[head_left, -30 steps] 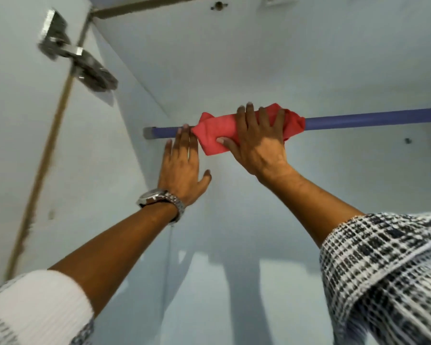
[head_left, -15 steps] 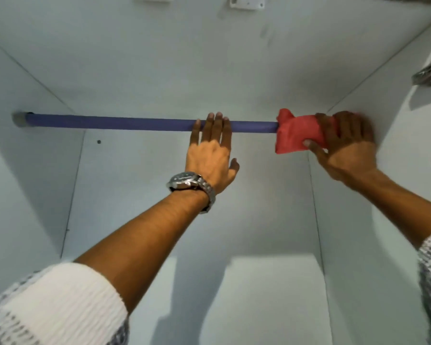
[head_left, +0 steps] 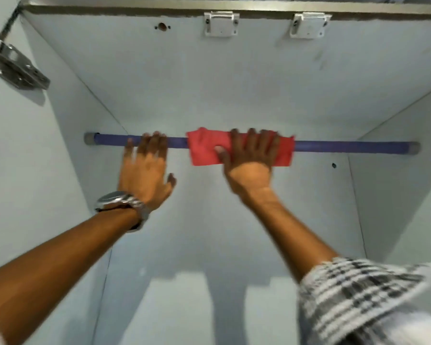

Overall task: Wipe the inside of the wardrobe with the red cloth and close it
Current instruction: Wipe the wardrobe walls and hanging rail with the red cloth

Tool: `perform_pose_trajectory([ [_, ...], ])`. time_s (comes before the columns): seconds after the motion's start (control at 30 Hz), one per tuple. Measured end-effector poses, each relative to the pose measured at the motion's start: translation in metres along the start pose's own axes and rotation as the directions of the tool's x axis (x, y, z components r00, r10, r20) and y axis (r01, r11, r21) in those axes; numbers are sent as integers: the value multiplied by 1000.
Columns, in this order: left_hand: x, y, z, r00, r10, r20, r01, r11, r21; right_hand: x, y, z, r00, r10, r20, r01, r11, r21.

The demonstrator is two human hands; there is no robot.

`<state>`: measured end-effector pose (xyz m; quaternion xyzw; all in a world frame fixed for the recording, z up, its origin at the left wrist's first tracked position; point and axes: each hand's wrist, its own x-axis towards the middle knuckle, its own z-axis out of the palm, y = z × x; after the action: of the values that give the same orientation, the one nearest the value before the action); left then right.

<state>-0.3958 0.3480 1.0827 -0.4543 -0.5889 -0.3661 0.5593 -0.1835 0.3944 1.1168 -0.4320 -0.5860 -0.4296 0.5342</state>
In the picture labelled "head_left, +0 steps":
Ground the person's right hand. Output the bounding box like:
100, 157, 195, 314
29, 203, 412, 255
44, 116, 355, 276
215, 128, 281, 205

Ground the person's left hand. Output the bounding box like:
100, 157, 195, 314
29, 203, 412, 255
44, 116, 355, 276
119, 132, 177, 209

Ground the red cleaning cloth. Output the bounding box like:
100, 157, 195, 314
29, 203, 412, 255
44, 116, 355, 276
186, 127, 296, 167

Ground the purple closet rod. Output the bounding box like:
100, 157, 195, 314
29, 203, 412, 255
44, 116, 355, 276
93, 133, 412, 155

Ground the person's right forearm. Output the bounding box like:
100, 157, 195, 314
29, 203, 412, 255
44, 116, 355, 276
239, 187, 340, 284

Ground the person's left forearm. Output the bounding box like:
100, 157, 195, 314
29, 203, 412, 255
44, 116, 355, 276
0, 206, 142, 333

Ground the silver metal wristwatch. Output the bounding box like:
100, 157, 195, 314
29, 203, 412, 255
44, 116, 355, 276
94, 191, 151, 233

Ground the white wardrobe cabinet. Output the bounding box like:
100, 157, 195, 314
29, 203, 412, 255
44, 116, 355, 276
0, 0, 431, 345

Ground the silver metal door hinge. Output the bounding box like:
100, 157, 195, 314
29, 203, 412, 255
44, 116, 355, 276
0, 34, 51, 91

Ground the black white checked sleeve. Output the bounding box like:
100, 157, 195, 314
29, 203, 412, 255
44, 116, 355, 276
297, 257, 431, 345

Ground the white plastic cabinet bracket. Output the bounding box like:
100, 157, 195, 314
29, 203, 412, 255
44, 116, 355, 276
204, 11, 241, 38
289, 12, 333, 40

